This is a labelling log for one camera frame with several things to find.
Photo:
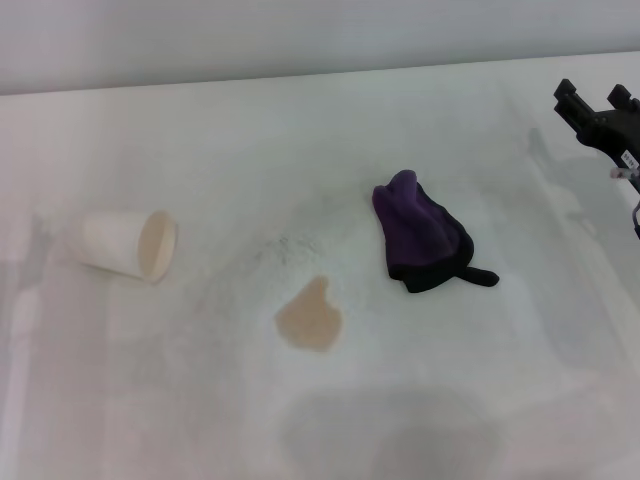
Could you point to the purple rag with black trim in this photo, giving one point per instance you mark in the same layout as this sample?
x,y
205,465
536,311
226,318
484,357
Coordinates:
x,y
420,225

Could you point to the white paper cup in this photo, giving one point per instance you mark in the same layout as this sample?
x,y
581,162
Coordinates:
x,y
112,240

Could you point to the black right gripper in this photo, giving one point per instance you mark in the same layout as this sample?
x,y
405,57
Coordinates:
x,y
612,135

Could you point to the brown water stain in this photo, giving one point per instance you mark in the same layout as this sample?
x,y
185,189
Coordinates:
x,y
310,322

